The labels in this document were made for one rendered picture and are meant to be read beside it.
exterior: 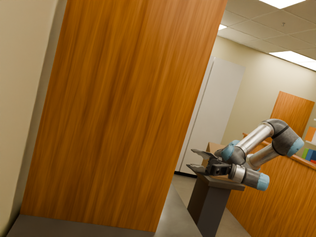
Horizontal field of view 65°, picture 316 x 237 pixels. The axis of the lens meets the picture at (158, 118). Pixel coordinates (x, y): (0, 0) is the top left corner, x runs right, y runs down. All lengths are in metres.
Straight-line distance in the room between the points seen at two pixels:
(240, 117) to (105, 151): 4.54
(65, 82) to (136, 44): 0.26
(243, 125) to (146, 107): 4.57
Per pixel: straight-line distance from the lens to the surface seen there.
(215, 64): 4.42
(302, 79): 5.98
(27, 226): 0.96
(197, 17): 0.90
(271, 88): 5.55
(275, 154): 1.64
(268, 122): 1.51
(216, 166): 1.09
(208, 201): 1.99
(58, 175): 0.92
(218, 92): 4.47
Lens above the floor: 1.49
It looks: 8 degrees down
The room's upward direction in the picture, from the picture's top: 16 degrees clockwise
